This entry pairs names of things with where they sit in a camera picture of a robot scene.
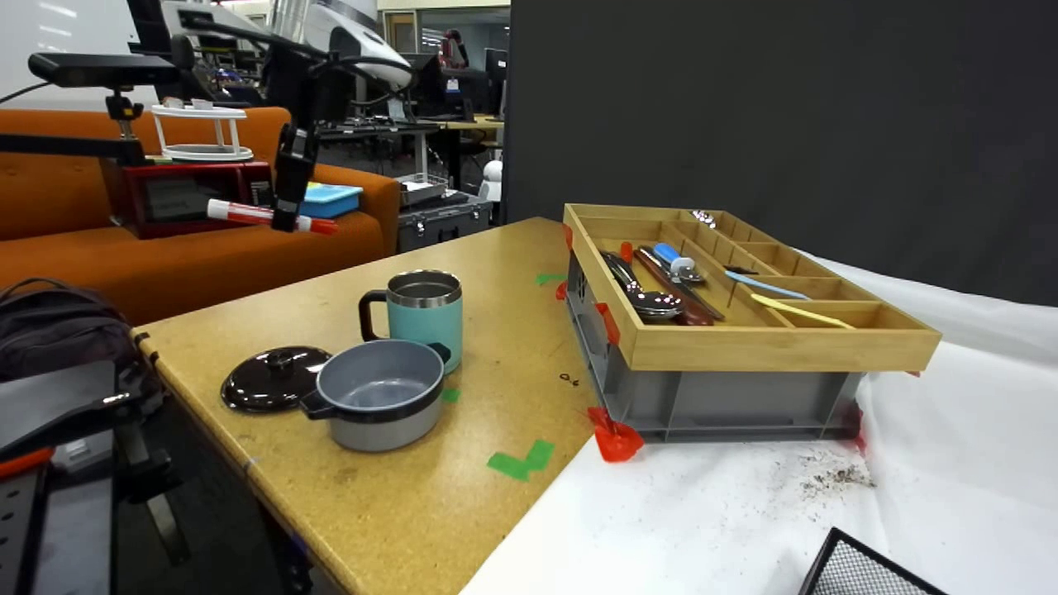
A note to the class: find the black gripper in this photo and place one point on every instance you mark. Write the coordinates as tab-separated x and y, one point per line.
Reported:
318	93

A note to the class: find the red Expo marker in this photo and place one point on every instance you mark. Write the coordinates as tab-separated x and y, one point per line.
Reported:
237	209

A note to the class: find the black round pot lid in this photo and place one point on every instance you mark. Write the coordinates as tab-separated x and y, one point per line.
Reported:
264	382

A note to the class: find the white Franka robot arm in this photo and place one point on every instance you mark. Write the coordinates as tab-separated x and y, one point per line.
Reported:
358	44

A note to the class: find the blue lidded box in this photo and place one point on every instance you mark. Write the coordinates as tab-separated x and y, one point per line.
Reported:
339	198

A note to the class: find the white round stand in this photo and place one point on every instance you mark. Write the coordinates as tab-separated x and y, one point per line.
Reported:
201	152

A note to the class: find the dark red microwave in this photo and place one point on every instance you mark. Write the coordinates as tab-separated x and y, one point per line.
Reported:
165	198

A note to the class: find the black equipment case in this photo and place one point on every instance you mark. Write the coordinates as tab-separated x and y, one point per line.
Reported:
441	220

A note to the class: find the wooden office desk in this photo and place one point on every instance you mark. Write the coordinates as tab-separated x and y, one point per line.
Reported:
467	127

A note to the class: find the white rounded device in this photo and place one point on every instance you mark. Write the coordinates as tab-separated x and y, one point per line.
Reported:
491	184

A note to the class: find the orange sofa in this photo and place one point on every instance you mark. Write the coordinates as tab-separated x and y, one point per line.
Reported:
67	267

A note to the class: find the black backpack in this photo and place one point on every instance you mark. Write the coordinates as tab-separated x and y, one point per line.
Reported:
54	331

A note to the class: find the red plastic corner foot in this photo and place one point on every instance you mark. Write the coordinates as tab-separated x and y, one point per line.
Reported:
615	438
560	292
853	425

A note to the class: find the L-shaped green tape mark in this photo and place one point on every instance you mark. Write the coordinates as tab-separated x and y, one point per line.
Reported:
518	465

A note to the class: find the black equipment stand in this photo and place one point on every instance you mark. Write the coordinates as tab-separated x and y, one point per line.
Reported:
67	483

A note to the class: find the blue white small tube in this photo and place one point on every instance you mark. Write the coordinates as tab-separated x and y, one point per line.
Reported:
676	261

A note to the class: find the clear plastic wrapper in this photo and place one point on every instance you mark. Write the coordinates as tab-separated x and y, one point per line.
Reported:
702	220

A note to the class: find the black curtain backdrop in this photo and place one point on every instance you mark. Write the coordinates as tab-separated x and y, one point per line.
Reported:
771	111

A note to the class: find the pale green utensil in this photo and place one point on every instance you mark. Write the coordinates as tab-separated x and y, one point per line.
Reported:
766	284

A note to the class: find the grey plastic crate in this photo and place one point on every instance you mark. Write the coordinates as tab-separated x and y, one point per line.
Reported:
728	400

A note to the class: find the wooden organizer tray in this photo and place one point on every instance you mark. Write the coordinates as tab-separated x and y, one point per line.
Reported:
771	348

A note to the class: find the yellow utensil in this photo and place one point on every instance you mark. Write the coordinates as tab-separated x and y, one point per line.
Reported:
804	312

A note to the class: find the white cloth sheet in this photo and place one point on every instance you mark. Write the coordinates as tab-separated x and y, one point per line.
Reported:
714	516

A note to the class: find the black camera on stand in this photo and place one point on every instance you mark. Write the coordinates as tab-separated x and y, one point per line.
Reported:
101	71

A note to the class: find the red plastic corner bracket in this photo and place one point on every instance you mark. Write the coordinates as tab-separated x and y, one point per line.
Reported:
606	323

